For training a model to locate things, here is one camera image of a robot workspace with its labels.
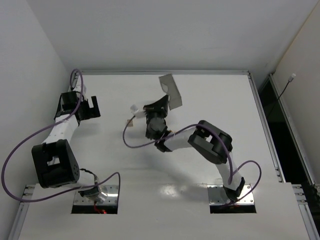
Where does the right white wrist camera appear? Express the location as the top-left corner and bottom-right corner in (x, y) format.
(130, 104), (146, 119)

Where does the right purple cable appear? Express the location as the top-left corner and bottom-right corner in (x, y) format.
(122, 116), (262, 208)

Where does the light wood cube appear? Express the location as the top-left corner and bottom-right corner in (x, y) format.
(127, 120), (133, 127)

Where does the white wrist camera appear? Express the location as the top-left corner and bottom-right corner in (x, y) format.
(71, 84), (87, 98)
(130, 104), (146, 119)

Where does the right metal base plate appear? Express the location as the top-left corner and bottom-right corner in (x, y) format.
(207, 184), (255, 206)

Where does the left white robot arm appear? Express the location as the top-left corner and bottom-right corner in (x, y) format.
(31, 85), (101, 189)

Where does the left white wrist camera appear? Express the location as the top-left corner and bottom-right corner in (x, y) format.
(71, 84), (87, 98)

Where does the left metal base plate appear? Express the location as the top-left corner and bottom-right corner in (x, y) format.
(73, 184), (119, 206)

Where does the black wall cable white plug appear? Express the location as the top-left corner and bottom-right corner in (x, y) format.
(273, 73), (296, 106)

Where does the grey transparent plastic tray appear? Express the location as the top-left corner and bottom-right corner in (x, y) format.
(159, 74), (183, 110)

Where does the metal base plate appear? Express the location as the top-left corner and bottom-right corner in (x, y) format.
(207, 184), (255, 206)
(73, 184), (119, 206)

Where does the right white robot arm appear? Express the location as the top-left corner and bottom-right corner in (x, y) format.
(142, 94), (245, 202)

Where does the purple cable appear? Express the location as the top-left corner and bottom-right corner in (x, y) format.
(1, 68), (121, 203)
(122, 116), (262, 208)

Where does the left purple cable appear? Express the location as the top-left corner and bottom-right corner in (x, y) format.
(1, 68), (121, 203)

